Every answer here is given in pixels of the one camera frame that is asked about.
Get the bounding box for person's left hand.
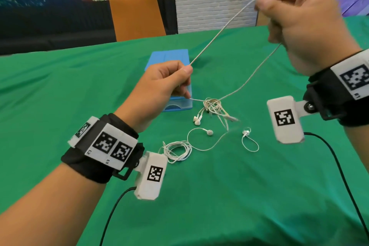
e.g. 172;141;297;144
115;60;194;133

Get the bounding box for person's right hand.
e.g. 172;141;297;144
254;0;361;76

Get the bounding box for white wired earphones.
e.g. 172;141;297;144
189;0;284;132
159;127;260;164

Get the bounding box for person's right forearm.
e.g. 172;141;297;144
344;124;369;173

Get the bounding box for person's left forearm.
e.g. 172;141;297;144
0;163;106;246

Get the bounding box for blue plastic box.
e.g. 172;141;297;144
144;49;193;112

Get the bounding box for orange chair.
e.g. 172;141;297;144
109;0;167;42

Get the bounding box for black sofa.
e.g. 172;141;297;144
0;0;178;56

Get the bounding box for green tablecloth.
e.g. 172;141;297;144
0;16;369;246

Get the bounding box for coiled white wired earphones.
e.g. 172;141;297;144
159;127;260;164

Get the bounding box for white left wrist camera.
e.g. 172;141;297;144
134;151;168;200

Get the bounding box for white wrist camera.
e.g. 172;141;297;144
134;151;168;200
267;96;317;144

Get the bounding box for black right wrist strap with markers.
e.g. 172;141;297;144
303;49;369;127

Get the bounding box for black wrist strap with markers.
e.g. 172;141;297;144
61;113;145;184
303;49;369;127

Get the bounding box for black left wrist strap with markers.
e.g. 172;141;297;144
61;113;145;184

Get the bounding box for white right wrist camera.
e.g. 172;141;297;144
267;96;317;144

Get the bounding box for black left camera cable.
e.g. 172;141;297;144
99;186;138;246

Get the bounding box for black camera cable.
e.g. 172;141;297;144
99;186;138;246
303;132;369;239

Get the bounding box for black right camera cable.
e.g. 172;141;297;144
303;132;369;239

